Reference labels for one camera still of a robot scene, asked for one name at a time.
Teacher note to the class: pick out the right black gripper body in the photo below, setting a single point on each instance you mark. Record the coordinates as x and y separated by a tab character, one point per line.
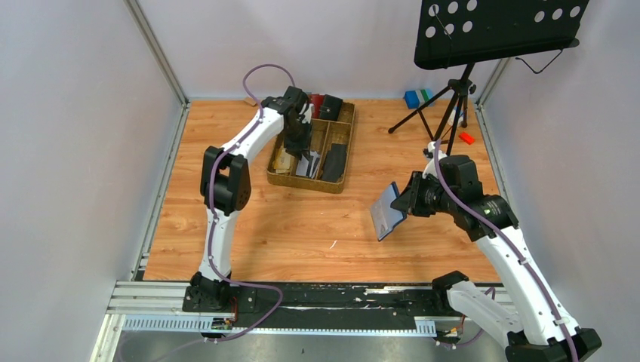
411	194

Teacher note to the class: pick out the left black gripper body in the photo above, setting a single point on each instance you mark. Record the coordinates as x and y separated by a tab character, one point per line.
297	138

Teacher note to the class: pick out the dark blue card holder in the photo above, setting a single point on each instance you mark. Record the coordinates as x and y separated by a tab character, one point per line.
384	217

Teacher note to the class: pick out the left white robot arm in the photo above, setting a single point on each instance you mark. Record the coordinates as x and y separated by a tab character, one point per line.
226	186

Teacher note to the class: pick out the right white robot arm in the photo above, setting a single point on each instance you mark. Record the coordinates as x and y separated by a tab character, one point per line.
539	328

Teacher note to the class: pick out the gold cards pile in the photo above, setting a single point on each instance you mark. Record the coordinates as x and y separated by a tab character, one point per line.
283	162

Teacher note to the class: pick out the white cards pile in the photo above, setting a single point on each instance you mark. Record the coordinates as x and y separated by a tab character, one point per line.
308	167

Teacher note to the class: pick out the red card holder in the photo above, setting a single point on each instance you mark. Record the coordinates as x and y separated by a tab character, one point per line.
317	100

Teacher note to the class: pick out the black card holder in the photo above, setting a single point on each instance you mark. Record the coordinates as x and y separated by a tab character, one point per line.
330	108

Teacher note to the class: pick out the black cards pile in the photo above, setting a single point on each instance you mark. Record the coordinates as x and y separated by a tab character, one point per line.
335	163

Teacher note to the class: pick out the woven wicker tray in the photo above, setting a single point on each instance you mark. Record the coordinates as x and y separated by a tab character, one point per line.
324	133

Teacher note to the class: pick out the small wooden block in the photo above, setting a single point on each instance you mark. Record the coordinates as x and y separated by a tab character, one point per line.
250	101

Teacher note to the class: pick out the red block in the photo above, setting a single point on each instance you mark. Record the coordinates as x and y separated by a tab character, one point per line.
467	138

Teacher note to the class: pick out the blue green block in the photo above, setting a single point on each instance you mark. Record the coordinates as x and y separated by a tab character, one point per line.
416	98

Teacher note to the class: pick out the black music stand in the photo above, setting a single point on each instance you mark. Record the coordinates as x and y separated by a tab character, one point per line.
463	33

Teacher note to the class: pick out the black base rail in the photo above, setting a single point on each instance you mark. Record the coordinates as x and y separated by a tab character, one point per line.
267	298

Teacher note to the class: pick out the white slotted cable duct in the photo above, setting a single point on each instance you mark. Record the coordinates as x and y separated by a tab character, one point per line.
314	322

